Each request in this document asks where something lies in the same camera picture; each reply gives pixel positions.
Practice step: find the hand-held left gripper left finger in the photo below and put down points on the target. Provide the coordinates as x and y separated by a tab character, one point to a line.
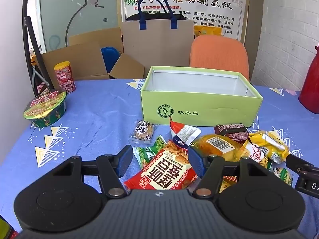
125	159

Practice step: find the frosted glass panel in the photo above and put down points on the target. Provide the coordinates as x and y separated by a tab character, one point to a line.
62	10

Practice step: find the red can with yellow lid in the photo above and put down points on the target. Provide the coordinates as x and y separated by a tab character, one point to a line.
65	79

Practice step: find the small red orange snack packet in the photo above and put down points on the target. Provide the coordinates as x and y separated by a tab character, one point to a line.
229	179

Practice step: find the orange office chair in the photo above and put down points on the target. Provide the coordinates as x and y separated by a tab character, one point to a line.
219	52

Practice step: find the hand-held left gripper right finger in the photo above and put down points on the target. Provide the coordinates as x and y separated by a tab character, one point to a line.
195	161

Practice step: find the brown chocolate snack packet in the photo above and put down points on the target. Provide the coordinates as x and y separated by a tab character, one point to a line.
231	129

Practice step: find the green instant noodle bowl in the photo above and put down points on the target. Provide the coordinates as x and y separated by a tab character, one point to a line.
44	107

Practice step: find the open brown cardboard box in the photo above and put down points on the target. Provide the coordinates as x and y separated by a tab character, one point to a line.
79	59

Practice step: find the green pea snack packet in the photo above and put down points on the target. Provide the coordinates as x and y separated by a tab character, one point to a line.
149	153

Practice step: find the light green cardboard box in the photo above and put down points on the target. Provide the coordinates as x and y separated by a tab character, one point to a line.
199	109

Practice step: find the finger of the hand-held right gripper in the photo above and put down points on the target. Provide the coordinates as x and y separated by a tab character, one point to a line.
296	161

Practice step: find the green white snack packet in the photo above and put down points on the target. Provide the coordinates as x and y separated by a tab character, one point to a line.
280	175

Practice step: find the blue patterned tablecloth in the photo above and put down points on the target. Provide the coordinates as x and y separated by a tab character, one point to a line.
94	119

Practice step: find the large red snack packet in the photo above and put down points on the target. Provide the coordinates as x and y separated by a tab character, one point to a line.
162	174

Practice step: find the clear round cookie packet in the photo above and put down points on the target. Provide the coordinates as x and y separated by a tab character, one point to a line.
143	130

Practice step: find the wall poster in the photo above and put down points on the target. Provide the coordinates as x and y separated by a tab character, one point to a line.
216	12

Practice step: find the red container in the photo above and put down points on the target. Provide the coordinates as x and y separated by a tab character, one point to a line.
310	87

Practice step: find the black folded stand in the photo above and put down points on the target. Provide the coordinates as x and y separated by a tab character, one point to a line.
35	44

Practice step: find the yellow barcode snack bag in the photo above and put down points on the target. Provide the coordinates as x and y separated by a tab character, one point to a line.
216	143

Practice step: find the yellow cake packet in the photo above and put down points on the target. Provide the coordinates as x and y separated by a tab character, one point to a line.
269	142

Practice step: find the red white blue snack packet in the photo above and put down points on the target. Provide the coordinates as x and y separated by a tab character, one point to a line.
184	134

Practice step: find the blue plastic chair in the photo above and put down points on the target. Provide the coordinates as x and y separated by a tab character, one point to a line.
111	57

